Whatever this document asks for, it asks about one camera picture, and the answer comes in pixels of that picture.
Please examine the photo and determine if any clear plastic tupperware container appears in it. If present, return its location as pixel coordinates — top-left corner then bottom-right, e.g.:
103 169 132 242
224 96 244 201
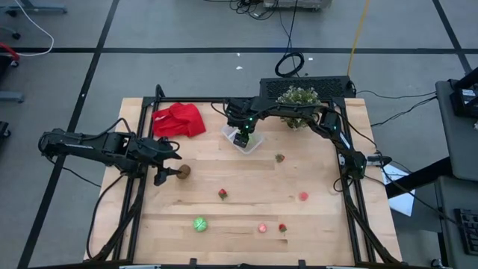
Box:
220 125 264 155

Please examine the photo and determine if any white cable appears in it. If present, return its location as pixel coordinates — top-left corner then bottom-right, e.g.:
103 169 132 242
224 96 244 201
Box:
13 0 55 58

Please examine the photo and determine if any black hanging cable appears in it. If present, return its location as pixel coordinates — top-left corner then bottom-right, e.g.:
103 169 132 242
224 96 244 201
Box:
276 9 293 42
285 0 299 55

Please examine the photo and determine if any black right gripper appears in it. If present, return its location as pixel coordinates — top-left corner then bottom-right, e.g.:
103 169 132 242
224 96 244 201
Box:
225 97 258 149

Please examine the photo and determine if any grey desk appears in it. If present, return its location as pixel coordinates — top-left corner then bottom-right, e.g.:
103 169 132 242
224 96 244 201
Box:
435 67 478 269

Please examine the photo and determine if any black keyboard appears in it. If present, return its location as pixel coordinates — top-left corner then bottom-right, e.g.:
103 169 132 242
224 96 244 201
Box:
453 208 478 257

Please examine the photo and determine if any brown toy kiwi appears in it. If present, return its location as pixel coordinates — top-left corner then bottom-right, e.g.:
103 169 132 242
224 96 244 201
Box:
176 164 192 181

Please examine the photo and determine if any yellow cable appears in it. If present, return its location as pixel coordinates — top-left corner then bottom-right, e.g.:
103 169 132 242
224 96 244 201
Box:
346 0 371 77

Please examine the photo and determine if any black desk device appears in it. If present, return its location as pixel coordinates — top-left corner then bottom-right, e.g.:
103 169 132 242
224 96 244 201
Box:
450 86 478 120

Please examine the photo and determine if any black power cable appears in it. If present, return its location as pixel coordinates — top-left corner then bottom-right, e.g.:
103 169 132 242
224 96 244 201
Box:
85 173 126 261

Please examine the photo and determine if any tangled black cable bundle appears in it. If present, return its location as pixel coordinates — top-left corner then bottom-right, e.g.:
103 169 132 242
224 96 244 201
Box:
228 0 280 22

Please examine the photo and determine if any black metal table frame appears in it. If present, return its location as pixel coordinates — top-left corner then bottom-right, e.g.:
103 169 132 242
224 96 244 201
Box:
84 84 403 269

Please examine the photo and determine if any black perforated computer case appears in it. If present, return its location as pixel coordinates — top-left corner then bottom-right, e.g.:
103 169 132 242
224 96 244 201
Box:
259 75 356 100

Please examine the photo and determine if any coiled black cable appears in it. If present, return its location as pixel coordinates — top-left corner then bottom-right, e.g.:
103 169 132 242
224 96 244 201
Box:
274 51 305 78

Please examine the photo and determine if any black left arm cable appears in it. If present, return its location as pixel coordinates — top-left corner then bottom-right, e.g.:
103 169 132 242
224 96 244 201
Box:
80 117 132 142

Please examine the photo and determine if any grey device box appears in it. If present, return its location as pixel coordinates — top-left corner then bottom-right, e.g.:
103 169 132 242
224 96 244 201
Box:
263 0 332 11

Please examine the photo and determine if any white paper sheet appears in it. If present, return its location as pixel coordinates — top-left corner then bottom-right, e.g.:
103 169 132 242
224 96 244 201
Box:
380 163 417 217

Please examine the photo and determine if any red cloth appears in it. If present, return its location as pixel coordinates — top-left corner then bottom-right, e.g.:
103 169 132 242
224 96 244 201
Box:
151 102 207 138

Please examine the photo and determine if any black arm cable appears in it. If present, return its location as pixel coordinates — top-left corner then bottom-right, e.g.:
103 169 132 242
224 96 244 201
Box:
211 101 231 119
80 117 132 142

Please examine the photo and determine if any black diagonal beam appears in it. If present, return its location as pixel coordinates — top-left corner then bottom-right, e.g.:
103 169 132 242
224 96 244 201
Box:
384 156 453 200

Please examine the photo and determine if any red cart part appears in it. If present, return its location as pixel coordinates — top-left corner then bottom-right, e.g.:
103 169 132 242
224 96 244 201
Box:
0 42 21 69

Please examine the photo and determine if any round green toy fruit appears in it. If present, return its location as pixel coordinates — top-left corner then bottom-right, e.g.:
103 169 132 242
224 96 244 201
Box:
192 216 208 233

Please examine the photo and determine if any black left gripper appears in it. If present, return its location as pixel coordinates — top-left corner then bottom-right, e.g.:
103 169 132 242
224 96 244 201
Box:
136 136 183 187

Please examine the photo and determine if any black floor cable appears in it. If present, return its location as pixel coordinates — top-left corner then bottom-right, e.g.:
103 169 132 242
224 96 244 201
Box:
354 88 438 101
370 96 438 128

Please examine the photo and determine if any grey metal stand base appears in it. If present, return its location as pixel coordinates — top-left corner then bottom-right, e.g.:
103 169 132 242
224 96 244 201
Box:
0 0 68 18
0 91 25 104

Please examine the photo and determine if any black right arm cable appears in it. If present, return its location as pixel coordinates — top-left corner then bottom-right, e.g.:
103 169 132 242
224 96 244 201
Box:
211 101 231 119

